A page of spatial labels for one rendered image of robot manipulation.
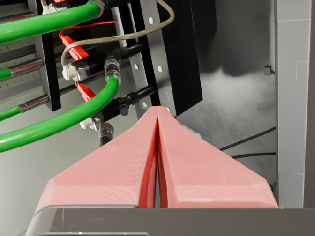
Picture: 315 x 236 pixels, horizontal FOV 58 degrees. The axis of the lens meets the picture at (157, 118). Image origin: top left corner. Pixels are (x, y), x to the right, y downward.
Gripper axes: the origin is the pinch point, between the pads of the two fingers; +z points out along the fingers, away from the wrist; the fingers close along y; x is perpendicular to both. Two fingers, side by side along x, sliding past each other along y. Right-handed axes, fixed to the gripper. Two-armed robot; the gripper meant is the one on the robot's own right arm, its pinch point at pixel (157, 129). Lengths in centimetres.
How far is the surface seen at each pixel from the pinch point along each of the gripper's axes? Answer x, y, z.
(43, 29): -0.3, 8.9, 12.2
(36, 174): 44, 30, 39
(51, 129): 7.0, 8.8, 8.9
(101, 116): 18.1, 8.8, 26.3
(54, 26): -0.3, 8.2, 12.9
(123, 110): 17.7, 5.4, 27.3
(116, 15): 6.5, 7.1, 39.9
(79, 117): 7.0, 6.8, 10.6
